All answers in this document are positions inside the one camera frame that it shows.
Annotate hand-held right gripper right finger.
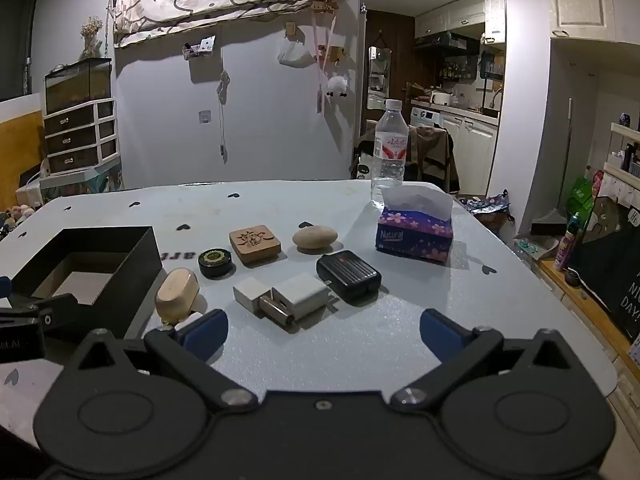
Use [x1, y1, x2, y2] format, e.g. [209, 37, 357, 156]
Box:
[390, 309, 576, 408]

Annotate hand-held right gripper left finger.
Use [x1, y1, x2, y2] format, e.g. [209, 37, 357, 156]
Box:
[70, 309, 258, 408]

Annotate beige oval case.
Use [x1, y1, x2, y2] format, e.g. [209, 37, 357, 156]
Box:
[155, 268, 201, 324]

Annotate small white box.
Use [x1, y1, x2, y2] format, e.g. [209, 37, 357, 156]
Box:
[233, 280, 271, 317]

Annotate black round tin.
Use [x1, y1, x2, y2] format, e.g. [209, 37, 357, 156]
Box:
[198, 246, 234, 279]

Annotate brown nail polish bottle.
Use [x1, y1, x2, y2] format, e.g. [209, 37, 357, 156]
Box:
[258, 296, 293, 329]

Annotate black cardboard box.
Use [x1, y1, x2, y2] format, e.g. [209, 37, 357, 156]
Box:
[10, 226, 164, 343]

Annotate carved wooden square block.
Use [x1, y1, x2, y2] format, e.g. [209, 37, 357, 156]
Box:
[229, 225, 282, 266]

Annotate white charger adapter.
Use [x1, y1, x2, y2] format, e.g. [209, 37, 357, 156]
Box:
[271, 273, 331, 322]

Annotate black ribbed power bank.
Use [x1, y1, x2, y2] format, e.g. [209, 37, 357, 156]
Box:
[316, 251, 382, 304]

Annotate beige smooth pebble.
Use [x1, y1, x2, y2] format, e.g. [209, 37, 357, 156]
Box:
[292, 226, 339, 254]

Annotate pile of plush toys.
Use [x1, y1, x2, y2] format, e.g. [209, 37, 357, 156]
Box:
[0, 203, 46, 241]

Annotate white appliance with tablet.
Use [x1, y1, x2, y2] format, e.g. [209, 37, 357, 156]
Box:
[15, 167, 51, 206]

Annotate purple floral tissue pack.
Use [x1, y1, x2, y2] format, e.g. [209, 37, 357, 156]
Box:
[375, 184, 455, 264]

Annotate painted cabinet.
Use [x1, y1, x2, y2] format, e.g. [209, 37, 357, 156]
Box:
[40, 162, 123, 203]

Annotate colourful bag on floor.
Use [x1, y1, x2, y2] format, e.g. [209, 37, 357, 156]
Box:
[457, 191, 515, 226]

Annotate purple spray can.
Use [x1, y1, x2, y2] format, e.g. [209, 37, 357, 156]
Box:
[554, 212, 583, 272]

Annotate white plastic drawer unit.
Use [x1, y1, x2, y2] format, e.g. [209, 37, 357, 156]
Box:
[42, 98, 121, 176]

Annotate brown jacket on chair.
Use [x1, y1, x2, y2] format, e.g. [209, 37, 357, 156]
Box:
[407, 125, 460, 193]

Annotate black chalkboard sign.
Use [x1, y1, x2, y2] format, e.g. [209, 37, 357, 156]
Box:
[570, 195, 640, 341]

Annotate clear plastic water bottle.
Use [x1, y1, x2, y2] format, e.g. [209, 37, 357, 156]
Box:
[370, 99, 405, 209]

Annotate green bag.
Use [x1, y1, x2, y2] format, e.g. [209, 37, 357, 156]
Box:
[566, 176, 593, 216]

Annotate glass fish tank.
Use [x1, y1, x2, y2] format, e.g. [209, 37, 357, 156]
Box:
[44, 57, 113, 115]

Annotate white washing machine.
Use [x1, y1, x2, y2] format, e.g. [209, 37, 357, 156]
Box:
[411, 106, 443, 127]

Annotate dried flower bunch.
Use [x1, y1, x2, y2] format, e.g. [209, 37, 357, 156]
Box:
[79, 16, 104, 59]

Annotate white hanging pouch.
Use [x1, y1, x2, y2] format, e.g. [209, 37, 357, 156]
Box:
[278, 39, 313, 67]

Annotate cream kitchen upper cabinets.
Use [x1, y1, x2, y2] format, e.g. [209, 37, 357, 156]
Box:
[415, 0, 507, 43]

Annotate grey dustpan with handle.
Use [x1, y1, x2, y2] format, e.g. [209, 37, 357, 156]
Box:
[530, 97, 573, 236]

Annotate hanging wall cable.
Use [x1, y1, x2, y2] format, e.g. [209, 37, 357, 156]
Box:
[216, 71, 231, 158]

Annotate clear wall bracket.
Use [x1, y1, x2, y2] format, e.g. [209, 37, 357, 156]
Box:
[182, 36, 217, 60]

